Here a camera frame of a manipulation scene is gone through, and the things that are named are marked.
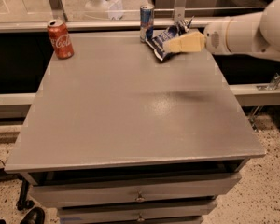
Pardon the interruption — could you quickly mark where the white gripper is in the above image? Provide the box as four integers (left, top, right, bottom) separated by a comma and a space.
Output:
163, 20, 231, 55

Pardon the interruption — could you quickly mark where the blue kettle chip bag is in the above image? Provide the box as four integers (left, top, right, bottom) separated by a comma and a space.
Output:
146, 19, 192, 62

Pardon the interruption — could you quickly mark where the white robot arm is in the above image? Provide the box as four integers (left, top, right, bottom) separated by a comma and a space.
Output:
163, 0, 280, 62

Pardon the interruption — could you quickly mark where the blue redbull can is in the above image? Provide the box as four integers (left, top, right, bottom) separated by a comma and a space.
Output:
140, 4, 154, 42

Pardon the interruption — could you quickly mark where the red coca-cola can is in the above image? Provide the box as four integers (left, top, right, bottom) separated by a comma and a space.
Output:
47, 19, 74, 59

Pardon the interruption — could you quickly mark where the grey drawer cabinet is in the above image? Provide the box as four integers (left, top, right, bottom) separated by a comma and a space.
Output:
6, 32, 265, 224

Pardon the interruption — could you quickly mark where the lower grey drawer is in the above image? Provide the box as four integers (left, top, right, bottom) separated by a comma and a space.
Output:
59, 200, 217, 224

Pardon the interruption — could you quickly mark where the grey drawer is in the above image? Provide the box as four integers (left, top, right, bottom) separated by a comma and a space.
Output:
59, 200, 217, 224
30, 173, 241, 207

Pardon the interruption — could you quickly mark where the upper grey drawer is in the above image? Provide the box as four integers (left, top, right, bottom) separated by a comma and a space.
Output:
30, 173, 241, 207

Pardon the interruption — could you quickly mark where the black shoe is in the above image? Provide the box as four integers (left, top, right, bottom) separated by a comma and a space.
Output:
20, 207, 45, 224

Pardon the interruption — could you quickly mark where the black caster leg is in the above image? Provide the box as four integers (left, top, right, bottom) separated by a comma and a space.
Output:
17, 179, 35, 211

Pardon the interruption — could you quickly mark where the white pedestal base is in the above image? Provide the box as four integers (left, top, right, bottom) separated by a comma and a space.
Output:
85, 0, 123, 21

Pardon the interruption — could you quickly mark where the metal railing frame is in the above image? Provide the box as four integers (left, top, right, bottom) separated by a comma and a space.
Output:
0, 0, 280, 34

